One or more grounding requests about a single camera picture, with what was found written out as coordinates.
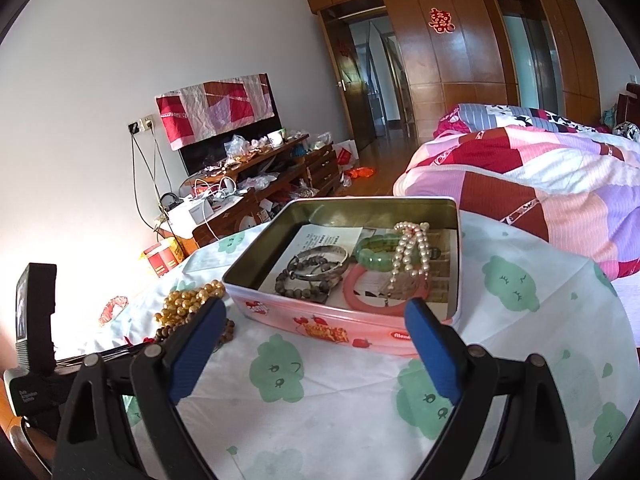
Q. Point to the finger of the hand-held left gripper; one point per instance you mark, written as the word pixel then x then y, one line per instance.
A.
pixel 116 351

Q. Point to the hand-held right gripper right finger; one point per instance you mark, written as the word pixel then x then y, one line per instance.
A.
pixel 432 355

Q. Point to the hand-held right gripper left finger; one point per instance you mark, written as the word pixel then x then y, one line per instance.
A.
pixel 197 355

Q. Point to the pink bangle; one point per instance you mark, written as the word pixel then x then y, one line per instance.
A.
pixel 350 294

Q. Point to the green jade bangle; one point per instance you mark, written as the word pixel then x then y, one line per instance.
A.
pixel 372 258

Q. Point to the pink tin box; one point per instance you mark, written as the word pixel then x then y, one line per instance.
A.
pixel 310 327

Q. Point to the silver bangle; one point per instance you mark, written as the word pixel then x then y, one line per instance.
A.
pixel 320 274

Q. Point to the bin with red liner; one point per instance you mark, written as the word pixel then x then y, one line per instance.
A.
pixel 112 310

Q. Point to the red and yellow bag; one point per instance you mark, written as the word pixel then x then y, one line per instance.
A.
pixel 162 260

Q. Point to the white green-cloud tablecloth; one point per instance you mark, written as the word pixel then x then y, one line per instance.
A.
pixel 325 410

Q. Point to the white cardboard box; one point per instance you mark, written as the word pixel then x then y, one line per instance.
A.
pixel 187 217

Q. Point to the orange plastic bag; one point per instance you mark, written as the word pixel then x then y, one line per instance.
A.
pixel 360 173

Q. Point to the black television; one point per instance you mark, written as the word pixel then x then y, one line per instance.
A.
pixel 205 154

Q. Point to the pink red patchwork quilt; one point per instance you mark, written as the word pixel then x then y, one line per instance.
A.
pixel 550 185

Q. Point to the crumpled clear plastic bags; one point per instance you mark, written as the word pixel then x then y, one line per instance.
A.
pixel 236 149

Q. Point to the white paper bag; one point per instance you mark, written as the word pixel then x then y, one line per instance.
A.
pixel 346 155

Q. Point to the wooden television cabinet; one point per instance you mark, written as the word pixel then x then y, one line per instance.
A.
pixel 320 165

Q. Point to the white mug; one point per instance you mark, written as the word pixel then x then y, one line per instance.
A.
pixel 274 138

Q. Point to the red pink patchwork cloth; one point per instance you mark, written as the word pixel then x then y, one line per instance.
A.
pixel 210 107

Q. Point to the wooden door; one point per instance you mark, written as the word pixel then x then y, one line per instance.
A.
pixel 350 90

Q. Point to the wooden wardrobe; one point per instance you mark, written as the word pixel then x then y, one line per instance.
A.
pixel 450 70

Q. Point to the wooden headboard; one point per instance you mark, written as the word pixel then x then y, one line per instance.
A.
pixel 629 105

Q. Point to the red paper-cut decoration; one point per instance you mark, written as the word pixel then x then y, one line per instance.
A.
pixel 441 20

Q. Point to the wall power socket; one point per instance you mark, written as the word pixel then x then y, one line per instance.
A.
pixel 141 124

